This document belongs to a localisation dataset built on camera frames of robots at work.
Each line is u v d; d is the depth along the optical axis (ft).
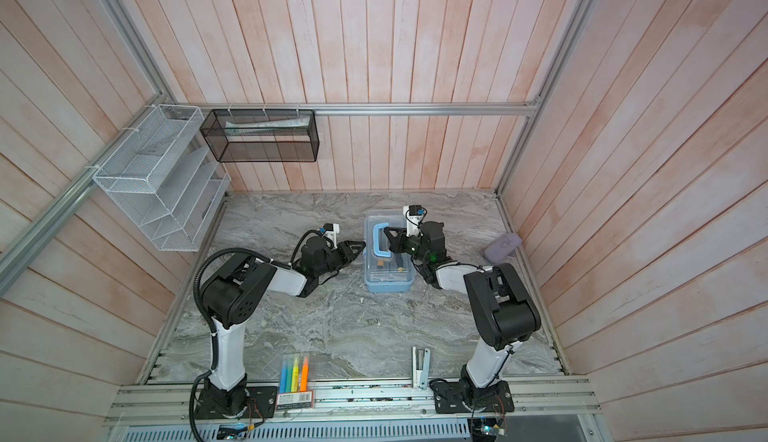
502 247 3.31
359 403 2.45
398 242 2.68
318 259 2.57
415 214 2.68
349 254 2.87
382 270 2.96
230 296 1.77
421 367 2.51
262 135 3.44
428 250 2.44
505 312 1.59
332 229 3.01
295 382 2.50
